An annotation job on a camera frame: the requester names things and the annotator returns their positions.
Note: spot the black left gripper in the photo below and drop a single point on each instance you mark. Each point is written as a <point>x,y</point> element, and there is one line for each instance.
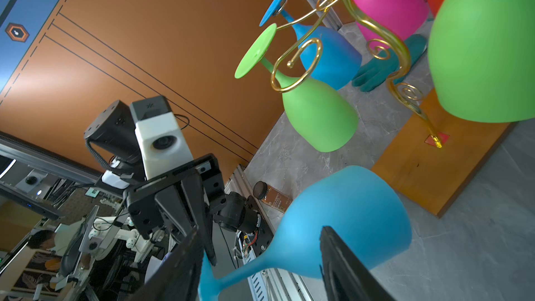
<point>180,200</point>

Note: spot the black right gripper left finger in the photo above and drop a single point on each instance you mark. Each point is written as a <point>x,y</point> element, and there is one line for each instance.
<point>178,277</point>

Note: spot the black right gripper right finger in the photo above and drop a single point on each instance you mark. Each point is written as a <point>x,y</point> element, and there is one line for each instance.
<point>344,276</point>

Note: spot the light blue wine glass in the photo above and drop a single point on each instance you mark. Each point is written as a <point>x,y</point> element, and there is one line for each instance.
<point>360,206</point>

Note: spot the green wine glass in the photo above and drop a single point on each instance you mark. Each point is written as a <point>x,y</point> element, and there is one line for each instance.
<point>317,112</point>
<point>481,57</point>

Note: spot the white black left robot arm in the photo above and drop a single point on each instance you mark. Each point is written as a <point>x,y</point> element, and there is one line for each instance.
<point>111,140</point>

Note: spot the orange wooden rack base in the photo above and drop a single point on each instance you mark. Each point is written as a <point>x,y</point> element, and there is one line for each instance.
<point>432,177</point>

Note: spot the green wine glass front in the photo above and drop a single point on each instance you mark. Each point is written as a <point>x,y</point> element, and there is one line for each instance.
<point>317,112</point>

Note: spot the blue wine glass left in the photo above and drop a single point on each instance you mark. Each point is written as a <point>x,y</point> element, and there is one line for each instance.
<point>340,61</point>

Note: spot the magenta wine glass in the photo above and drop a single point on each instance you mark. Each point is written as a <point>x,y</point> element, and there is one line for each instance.
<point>402,17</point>

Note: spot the brown jar black lid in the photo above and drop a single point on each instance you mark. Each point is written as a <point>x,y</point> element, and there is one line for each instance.
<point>271,197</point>

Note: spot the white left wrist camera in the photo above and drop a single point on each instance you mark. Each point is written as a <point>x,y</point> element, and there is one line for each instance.
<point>161,141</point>

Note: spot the gold wire glass rack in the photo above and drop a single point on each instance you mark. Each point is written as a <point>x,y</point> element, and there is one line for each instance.
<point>381,44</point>

